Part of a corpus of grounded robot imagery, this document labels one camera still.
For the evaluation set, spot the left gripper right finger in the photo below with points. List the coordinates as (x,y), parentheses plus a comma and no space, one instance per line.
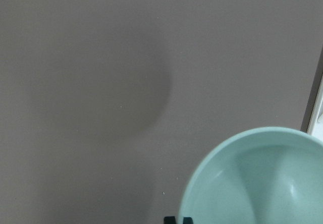
(187,220)

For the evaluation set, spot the green bowl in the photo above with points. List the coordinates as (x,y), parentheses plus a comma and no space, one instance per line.
(263,175)

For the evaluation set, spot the cream rabbit tray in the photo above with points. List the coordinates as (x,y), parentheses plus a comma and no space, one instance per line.
(315,124)

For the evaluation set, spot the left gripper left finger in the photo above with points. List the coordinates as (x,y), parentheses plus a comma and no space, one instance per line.
(170,220)

